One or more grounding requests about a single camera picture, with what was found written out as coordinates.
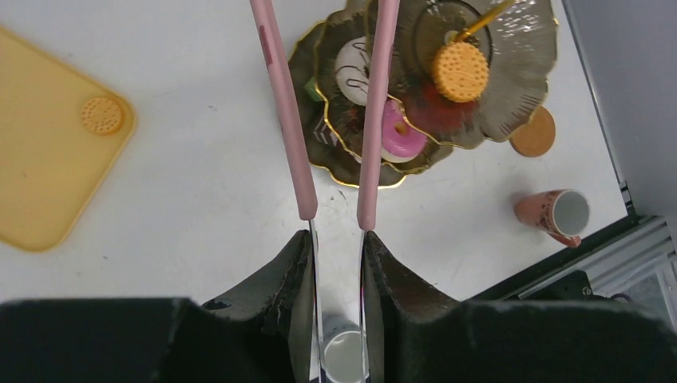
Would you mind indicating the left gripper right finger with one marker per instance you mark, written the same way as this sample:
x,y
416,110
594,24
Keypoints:
x,y
414,332

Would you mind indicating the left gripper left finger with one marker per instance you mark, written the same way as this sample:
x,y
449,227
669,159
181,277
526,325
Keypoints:
x,y
269,318

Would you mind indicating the blue grey mug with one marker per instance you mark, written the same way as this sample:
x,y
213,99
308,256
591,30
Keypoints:
x,y
341,355

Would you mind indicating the orange round coaster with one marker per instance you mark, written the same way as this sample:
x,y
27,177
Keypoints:
x,y
537,136

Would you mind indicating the yellow serving tray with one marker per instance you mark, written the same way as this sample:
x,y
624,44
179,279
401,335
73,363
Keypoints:
x,y
51,166

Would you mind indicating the pink handled metal tongs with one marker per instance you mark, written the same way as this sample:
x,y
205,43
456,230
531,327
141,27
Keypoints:
x,y
289,118

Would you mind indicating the white striped donut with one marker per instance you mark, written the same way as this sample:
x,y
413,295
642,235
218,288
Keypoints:
x,y
351,65

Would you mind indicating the pink mug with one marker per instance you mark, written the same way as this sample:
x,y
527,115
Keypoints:
x,y
563,214

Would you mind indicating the red strawberry donut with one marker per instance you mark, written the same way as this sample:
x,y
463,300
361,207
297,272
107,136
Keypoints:
x,y
434,114

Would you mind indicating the orange sandwich cookie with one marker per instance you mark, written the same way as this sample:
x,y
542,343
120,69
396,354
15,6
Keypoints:
x,y
102,116
460,71

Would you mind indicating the pink frosted donut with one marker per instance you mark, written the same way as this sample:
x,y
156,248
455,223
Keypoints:
x,y
400,142

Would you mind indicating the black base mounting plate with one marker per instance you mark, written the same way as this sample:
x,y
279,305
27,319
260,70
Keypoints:
x,y
562,260

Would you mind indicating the green swiss roll cake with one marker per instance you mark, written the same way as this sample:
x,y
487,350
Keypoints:
x,y
311,90

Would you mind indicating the three tier glass stand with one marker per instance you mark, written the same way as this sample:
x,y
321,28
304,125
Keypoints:
x,y
517,38

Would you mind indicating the aluminium frame rail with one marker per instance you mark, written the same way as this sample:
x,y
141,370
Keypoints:
x,y
637,268

